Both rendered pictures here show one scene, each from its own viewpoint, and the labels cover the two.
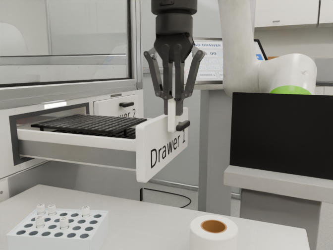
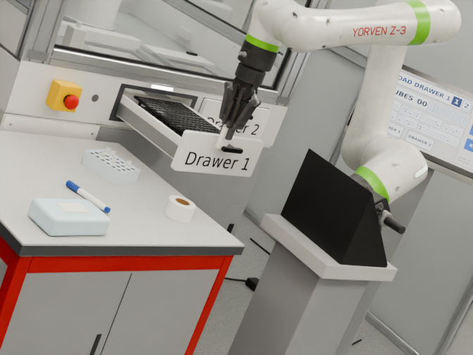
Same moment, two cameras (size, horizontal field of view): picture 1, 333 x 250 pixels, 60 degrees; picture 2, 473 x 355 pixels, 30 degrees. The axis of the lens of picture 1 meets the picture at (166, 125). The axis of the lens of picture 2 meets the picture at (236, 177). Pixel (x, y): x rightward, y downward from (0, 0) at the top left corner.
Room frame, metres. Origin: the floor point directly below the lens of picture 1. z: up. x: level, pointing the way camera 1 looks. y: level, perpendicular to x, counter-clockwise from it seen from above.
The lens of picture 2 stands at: (-1.45, -0.92, 1.50)
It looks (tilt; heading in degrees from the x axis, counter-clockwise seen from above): 16 degrees down; 22
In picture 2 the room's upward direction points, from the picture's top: 22 degrees clockwise
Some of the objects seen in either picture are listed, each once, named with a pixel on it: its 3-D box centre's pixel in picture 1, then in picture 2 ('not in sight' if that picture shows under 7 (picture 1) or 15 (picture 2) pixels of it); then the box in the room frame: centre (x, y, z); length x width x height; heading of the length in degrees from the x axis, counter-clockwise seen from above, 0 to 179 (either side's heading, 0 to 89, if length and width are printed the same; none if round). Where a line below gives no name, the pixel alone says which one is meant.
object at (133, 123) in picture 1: (128, 125); (200, 130); (0.68, 0.09, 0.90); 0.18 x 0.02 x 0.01; 160
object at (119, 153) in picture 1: (89, 135); (173, 125); (0.72, 0.20, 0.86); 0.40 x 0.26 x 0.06; 70
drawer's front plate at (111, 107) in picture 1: (119, 112); (232, 120); (1.05, 0.17, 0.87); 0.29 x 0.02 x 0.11; 160
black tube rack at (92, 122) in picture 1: (92, 133); (176, 125); (0.71, 0.19, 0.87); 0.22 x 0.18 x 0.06; 70
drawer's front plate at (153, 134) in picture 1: (167, 138); (219, 154); (0.65, 0.00, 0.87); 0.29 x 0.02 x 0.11; 160
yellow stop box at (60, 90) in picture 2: not in sight; (64, 96); (0.43, 0.38, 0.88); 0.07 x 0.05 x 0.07; 160
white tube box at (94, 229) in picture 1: (62, 233); (110, 166); (0.41, 0.16, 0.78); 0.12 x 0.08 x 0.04; 85
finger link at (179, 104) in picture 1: (183, 103); (233, 132); (0.60, -0.04, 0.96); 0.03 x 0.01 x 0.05; 70
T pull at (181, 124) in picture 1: (178, 125); (229, 148); (0.64, -0.03, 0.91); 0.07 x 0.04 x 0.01; 160
